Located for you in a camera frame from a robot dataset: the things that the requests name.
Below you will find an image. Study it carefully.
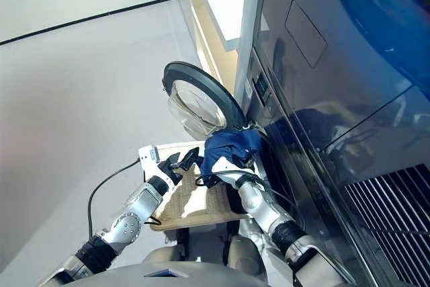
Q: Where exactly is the black garment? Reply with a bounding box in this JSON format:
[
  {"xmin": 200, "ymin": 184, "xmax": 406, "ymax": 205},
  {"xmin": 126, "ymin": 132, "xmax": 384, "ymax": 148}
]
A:
[{"xmin": 226, "ymin": 182, "xmax": 250, "ymax": 216}]

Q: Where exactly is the dark stacked dryer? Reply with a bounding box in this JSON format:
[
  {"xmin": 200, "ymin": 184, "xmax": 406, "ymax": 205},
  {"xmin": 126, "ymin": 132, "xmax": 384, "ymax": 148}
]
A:
[{"xmin": 234, "ymin": 0, "xmax": 430, "ymax": 268}]

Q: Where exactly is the grey front-load washing machine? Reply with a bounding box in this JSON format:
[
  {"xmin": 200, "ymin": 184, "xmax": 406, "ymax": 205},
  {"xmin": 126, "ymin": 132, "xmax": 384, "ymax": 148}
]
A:
[{"xmin": 234, "ymin": 48, "xmax": 370, "ymax": 287}]

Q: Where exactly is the pale woven laundry basket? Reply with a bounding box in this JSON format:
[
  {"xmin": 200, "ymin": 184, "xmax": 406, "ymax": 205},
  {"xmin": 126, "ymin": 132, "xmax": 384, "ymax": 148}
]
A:
[{"xmin": 139, "ymin": 142, "xmax": 267, "ymax": 233}]

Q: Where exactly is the round glass washing machine door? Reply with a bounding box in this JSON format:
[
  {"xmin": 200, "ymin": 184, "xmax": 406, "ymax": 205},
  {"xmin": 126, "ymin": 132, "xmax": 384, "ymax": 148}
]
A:
[{"xmin": 161, "ymin": 60, "xmax": 251, "ymax": 140}]

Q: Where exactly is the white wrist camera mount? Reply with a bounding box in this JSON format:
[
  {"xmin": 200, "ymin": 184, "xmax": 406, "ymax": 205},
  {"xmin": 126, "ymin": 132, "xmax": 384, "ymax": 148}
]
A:
[
  {"xmin": 211, "ymin": 155, "xmax": 257, "ymax": 188},
  {"xmin": 138, "ymin": 145, "xmax": 183, "ymax": 188}
]

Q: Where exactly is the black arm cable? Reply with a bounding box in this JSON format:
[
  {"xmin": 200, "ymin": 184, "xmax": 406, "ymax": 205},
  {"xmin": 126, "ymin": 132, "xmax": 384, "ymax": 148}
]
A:
[
  {"xmin": 194, "ymin": 171, "xmax": 304, "ymax": 231},
  {"xmin": 87, "ymin": 159, "xmax": 142, "ymax": 238}
]

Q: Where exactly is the grey robot torso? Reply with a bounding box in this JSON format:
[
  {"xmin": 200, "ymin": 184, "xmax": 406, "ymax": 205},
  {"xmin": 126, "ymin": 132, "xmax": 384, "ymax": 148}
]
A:
[{"xmin": 63, "ymin": 259, "xmax": 269, "ymax": 287}]

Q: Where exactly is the white counter cabinet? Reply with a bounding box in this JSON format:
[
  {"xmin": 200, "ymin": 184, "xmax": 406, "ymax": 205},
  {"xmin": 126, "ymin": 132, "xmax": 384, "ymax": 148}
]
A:
[{"xmin": 174, "ymin": 0, "xmax": 243, "ymax": 83}]

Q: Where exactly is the navy blue garment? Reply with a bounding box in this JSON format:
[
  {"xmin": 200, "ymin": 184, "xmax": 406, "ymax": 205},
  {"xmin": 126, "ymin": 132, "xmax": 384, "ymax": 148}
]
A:
[{"xmin": 200, "ymin": 128, "xmax": 263, "ymax": 181}]

